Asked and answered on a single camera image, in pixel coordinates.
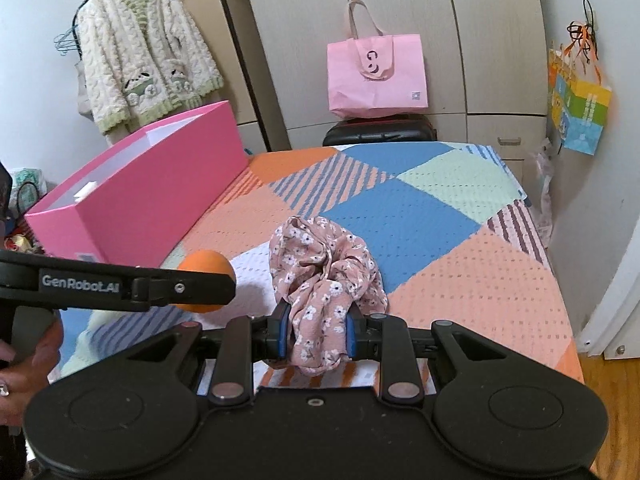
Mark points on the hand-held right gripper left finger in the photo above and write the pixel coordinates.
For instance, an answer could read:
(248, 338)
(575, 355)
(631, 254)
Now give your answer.
(285, 330)

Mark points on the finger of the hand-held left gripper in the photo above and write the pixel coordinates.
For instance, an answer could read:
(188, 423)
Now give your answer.
(190, 287)

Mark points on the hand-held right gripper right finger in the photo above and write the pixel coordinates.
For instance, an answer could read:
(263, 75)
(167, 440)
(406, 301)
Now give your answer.
(351, 332)

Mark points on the orange ball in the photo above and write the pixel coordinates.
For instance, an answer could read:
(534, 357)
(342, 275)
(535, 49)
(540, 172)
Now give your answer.
(205, 260)

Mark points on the pink floral cloth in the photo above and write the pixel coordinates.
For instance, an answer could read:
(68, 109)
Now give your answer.
(320, 260)

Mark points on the pink cardboard box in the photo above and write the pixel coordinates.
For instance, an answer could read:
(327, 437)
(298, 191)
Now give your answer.
(150, 200)

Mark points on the person's left hand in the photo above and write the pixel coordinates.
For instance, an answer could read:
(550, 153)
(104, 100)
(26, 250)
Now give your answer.
(30, 375)

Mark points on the patchwork blanket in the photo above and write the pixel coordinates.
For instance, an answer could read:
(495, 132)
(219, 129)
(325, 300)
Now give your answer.
(425, 260)

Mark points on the green white plastic package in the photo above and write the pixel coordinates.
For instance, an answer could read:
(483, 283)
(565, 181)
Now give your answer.
(27, 177)

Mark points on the beige canvas tote bag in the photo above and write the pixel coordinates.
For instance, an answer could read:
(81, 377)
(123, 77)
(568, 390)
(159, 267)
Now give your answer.
(84, 95)

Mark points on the black suitcase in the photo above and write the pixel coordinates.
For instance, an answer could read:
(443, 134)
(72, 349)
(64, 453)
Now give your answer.
(380, 132)

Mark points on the cream knitted cardigan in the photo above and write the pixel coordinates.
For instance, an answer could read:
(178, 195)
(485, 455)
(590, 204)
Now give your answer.
(140, 45)

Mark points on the pink tote bag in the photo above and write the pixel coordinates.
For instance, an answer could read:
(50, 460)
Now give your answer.
(375, 85)

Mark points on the clear plastic bag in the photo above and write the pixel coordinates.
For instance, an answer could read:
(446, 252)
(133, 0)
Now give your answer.
(545, 175)

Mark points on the white door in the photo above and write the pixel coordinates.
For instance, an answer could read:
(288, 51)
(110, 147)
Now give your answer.
(615, 285)

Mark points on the beige wardrobe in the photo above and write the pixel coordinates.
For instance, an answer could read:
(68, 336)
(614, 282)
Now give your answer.
(475, 60)

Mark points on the colourful paper gift bag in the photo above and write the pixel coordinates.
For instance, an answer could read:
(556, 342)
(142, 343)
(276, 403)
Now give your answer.
(582, 110)

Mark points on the orange ribbon bundle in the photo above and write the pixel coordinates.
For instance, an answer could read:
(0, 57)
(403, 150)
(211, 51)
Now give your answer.
(582, 35)

